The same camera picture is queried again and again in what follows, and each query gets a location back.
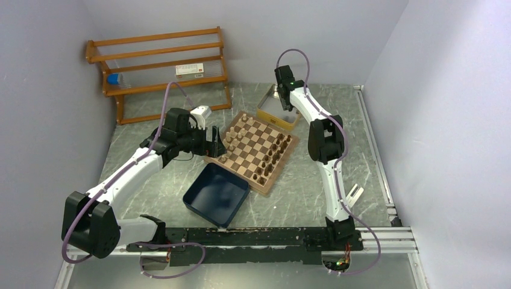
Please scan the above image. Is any small white plastic part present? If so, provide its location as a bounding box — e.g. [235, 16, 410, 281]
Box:
[346, 184, 365, 208]

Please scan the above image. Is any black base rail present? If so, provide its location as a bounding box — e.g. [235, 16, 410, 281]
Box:
[127, 226, 364, 267]

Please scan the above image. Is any blue capped container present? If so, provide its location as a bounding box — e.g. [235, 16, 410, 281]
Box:
[107, 73, 121, 85]

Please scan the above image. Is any dark chess pieces group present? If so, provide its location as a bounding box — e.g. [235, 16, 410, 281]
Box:
[252, 133, 292, 187]

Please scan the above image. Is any white red box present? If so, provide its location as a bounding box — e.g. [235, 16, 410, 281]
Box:
[175, 63, 204, 79]

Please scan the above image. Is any gold metal tin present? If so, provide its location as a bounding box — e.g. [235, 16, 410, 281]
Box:
[256, 84, 301, 131]

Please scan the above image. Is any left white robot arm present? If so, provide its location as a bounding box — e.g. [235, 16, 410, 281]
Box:
[61, 105, 227, 263]

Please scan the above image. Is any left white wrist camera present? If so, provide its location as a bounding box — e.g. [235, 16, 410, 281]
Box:
[190, 105, 212, 130]

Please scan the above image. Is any wooden shelf rack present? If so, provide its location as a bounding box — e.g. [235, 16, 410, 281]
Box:
[85, 26, 233, 125]

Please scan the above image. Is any wooden chess board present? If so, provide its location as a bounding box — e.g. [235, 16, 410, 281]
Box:
[204, 111, 299, 195]

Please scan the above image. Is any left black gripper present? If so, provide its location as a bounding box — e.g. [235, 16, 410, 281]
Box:
[177, 122, 226, 157]

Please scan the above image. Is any blue square tray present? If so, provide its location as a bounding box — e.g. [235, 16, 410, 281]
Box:
[183, 163, 250, 228]

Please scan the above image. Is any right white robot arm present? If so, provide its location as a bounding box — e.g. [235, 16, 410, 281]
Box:
[274, 65, 356, 250]

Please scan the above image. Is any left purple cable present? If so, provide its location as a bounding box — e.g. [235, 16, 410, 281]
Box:
[61, 81, 206, 280]

